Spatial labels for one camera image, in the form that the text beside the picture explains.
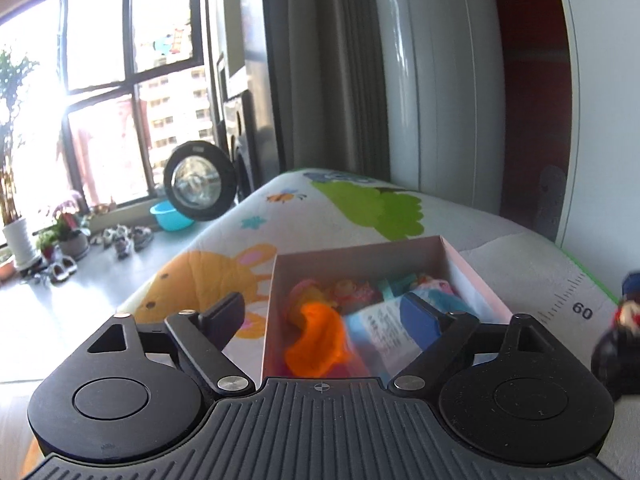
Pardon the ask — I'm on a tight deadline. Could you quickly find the black window frame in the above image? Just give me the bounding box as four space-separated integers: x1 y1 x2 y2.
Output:
57 0 221 206

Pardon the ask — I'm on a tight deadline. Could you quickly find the blue red toy figure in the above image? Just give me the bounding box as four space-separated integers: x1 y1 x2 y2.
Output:
617 271 640 333

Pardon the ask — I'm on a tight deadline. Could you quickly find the white standing air conditioner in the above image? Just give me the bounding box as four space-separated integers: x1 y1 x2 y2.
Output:
372 0 506 216

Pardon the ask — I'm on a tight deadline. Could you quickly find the grey curtain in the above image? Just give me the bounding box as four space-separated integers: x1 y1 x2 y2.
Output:
265 0 391 181

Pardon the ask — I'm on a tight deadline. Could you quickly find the printed play mat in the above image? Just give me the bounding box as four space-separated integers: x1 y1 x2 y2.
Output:
0 167 640 480

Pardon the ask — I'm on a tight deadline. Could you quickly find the pair of white sandals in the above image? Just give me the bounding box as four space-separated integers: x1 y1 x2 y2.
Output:
47 255 78 283

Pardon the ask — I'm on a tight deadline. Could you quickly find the round washing machine door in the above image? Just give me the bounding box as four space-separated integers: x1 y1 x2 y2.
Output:
164 140 238 222

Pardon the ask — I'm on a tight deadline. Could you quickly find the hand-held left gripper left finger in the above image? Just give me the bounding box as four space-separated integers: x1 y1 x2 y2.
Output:
86 291 257 401

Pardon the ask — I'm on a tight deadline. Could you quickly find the small green potted plant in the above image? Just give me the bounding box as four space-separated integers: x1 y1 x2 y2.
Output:
35 227 58 261

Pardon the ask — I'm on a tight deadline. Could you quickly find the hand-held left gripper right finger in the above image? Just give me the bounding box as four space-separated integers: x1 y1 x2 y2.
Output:
392 292 563 396

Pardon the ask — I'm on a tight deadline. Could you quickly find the tall plant in white pot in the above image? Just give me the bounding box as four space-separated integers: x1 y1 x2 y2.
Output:
0 47 43 268

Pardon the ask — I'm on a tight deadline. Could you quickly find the teal plastic toy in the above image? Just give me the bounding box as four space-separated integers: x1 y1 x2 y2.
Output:
376 274 418 298

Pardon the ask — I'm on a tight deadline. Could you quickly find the pink cardboard box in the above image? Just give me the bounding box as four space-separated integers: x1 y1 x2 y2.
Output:
260 234 516 381

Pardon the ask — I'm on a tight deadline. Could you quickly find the blue plastic basin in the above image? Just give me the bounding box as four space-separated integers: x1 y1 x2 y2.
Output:
150 200 196 232

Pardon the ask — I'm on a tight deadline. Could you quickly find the round cartoon print disc toy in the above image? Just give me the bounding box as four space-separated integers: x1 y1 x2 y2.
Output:
289 280 333 328

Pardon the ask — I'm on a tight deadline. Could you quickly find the orange toy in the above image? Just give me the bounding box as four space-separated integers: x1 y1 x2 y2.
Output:
284 301 353 378

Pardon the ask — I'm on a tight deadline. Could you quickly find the flowering plant in grey pot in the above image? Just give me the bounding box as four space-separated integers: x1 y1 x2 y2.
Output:
52 200 91 261

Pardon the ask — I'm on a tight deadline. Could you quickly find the blue white plastic packet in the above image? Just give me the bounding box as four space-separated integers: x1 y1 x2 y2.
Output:
345 282 457 378

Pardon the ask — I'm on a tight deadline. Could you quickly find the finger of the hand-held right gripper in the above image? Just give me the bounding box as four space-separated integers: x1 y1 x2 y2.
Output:
590 322 640 402

